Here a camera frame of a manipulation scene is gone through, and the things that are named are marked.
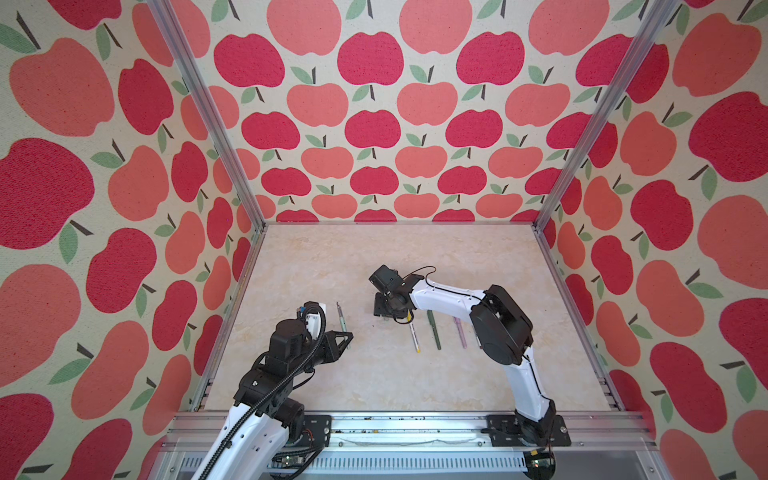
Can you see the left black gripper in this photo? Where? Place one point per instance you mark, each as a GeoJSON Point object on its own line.
{"type": "Point", "coordinates": [331, 348]}

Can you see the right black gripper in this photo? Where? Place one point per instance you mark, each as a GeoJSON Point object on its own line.
{"type": "Point", "coordinates": [377, 311]}

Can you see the light green pen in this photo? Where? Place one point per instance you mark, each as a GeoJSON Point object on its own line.
{"type": "Point", "coordinates": [341, 318]}

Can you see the white yellow-tipped pen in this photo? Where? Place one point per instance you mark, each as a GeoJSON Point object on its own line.
{"type": "Point", "coordinates": [414, 338]}

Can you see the dark green pen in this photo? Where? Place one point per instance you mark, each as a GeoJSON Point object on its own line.
{"type": "Point", "coordinates": [434, 329]}

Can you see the pink pen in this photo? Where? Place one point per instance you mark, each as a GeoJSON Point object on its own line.
{"type": "Point", "coordinates": [459, 326]}

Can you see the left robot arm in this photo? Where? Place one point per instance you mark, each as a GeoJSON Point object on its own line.
{"type": "Point", "coordinates": [265, 427]}

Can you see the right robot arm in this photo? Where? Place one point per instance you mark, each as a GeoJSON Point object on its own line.
{"type": "Point", "coordinates": [504, 332]}

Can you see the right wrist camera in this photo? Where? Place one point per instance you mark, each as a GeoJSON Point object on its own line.
{"type": "Point", "coordinates": [386, 280]}

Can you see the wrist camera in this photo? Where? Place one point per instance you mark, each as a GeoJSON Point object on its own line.
{"type": "Point", "coordinates": [386, 280]}
{"type": "Point", "coordinates": [312, 321]}

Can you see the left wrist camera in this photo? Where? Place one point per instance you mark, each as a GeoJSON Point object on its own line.
{"type": "Point", "coordinates": [312, 321]}

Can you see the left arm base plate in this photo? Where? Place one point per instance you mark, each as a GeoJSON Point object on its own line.
{"type": "Point", "coordinates": [315, 432]}

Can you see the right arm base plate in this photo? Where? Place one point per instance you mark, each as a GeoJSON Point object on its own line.
{"type": "Point", "coordinates": [518, 431]}

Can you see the aluminium front rail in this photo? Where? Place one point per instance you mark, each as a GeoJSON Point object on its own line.
{"type": "Point", "coordinates": [435, 445]}

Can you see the left aluminium corner post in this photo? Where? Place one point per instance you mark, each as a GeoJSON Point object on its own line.
{"type": "Point", "coordinates": [170, 27]}

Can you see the aluminium corner post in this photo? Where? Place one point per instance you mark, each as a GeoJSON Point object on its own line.
{"type": "Point", "coordinates": [650, 28]}
{"type": "Point", "coordinates": [170, 27]}

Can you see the right aluminium corner post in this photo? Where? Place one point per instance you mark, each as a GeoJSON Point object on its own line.
{"type": "Point", "coordinates": [650, 28]}

